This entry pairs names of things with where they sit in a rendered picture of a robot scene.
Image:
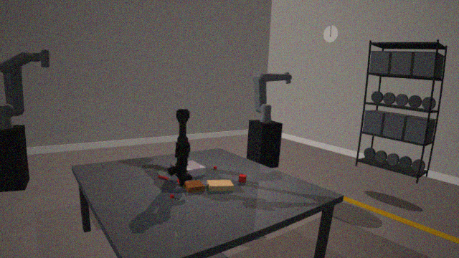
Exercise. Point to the small red block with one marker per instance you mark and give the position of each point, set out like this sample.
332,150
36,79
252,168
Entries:
242,178

